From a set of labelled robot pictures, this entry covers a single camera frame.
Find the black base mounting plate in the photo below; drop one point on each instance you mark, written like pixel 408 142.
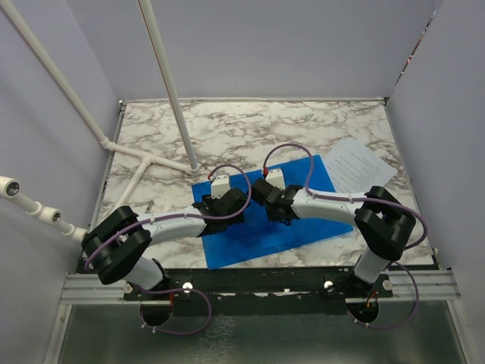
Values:
pixel 262 291

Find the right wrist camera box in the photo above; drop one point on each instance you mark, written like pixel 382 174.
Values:
pixel 275 178

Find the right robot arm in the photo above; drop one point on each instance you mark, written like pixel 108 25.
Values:
pixel 384 223

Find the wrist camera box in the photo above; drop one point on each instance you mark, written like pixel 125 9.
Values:
pixel 220 185
pixel 275 178

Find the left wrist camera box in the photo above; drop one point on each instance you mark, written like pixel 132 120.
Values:
pixel 220 185

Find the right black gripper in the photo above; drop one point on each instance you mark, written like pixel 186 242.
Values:
pixel 270 216

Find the metal pen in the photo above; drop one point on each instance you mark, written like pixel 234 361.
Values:
pixel 149 206

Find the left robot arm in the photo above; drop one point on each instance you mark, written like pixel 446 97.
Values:
pixel 115 247

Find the blue clip file folder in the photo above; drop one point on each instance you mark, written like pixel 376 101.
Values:
pixel 257 236

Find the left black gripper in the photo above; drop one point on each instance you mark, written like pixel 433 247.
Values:
pixel 211 202

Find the white printed paper sheet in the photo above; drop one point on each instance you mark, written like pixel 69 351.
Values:
pixel 355 168

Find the white pvc pipe frame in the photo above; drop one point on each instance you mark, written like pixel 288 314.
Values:
pixel 10 187

